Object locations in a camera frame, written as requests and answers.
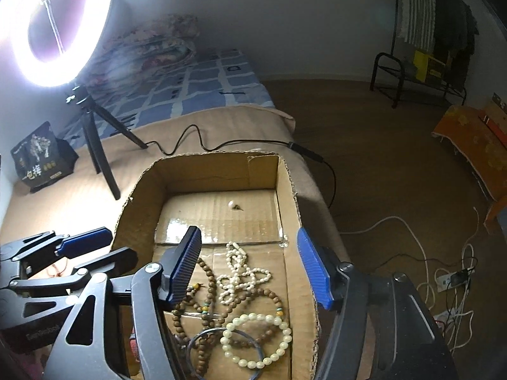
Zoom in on white ring light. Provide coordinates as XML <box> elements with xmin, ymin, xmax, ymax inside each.
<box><xmin>0</xmin><ymin>0</ymin><xmax>116</xmax><ymax>88</ymax></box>

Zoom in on black snack bag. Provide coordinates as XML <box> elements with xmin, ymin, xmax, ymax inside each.
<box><xmin>10</xmin><ymin>121</ymin><xmax>80</xmax><ymax>194</ymax></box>

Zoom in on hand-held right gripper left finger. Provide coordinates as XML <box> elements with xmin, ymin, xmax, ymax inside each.
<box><xmin>43</xmin><ymin>225</ymin><xmax>202</xmax><ymax>380</ymax></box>

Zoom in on yellow box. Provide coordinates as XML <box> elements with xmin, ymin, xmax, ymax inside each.
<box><xmin>413</xmin><ymin>49</ymin><xmax>446</xmax><ymax>85</ymax></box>

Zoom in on black tripod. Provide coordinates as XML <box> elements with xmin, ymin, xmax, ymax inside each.
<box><xmin>63</xmin><ymin>82</ymin><xmax>150</xmax><ymax>201</ymax></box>

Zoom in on black power cable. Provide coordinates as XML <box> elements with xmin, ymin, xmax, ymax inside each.
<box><xmin>143</xmin><ymin>123</ymin><xmax>337</xmax><ymax>209</ymax></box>

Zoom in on cardboard box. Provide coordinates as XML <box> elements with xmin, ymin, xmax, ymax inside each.
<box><xmin>110</xmin><ymin>152</ymin><xmax>322</xmax><ymax>380</ymax></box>

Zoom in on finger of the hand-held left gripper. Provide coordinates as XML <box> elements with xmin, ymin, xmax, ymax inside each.
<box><xmin>0</xmin><ymin>227</ymin><xmax>113</xmax><ymax>266</ymax></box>
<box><xmin>10</xmin><ymin>247</ymin><xmax>139</xmax><ymax>290</ymax></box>

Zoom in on white striped hanging cloth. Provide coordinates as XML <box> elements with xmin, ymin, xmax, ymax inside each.
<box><xmin>398</xmin><ymin>0</ymin><xmax>436</xmax><ymax>45</ymax></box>

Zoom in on white bead necklace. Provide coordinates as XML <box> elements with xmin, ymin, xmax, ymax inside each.
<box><xmin>215</xmin><ymin>241</ymin><xmax>273</xmax><ymax>307</ymax></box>

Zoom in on pale green bead bracelet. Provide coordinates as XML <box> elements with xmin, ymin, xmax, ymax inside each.
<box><xmin>221</xmin><ymin>312</ymin><xmax>293</xmax><ymax>370</ymax></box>

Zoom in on dark hanging clothes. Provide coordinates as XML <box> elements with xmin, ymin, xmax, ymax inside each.
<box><xmin>432</xmin><ymin>0</ymin><xmax>478</xmax><ymax>88</ymax></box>

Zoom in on brown red-edged box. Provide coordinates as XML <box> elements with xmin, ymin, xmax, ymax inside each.
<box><xmin>477</xmin><ymin>91</ymin><xmax>507</xmax><ymax>148</ymax></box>

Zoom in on folded floral quilt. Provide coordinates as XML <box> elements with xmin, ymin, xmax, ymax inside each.
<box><xmin>85</xmin><ymin>13</ymin><xmax>201</xmax><ymax>85</ymax></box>

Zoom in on black bangle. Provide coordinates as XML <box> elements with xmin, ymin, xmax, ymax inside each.
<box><xmin>186</xmin><ymin>326</ymin><xmax>266</xmax><ymax>380</ymax></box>

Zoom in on orange covered low table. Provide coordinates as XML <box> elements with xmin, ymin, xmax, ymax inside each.
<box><xmin>431</xmin><ymin>100</ymin><xmax>507</xmax><ymax>223</ymax></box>

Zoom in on brown wooden bead necklace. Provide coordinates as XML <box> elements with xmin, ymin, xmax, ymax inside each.
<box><xmin>172</xmin><ymin>256</ymin><xmax>285</xmax><ymax>370</ymax></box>

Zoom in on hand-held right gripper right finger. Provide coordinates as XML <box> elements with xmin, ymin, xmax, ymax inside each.
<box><xmin>296</xmin><ymin>227</ymin><xmax>461</xmax><ymax>380</ymax></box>

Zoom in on pink cloth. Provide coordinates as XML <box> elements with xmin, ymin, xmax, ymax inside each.
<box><xmin>0</xmin><ymin>347</ymin><xmax>45</xmax><ymax>380</ymax></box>

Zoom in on white power strip with cables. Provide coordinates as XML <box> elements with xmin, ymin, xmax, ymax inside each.
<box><xmin>337</xmin><ymin>205</ymin><xmax>482</xmax><ymax>358</ymax></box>

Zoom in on blue checked bed sheet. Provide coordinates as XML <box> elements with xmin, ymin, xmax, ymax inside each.
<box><xmin>59</xmin><ymin>49</ymin><xmax>276</xmax><ymax>144</ymax></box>

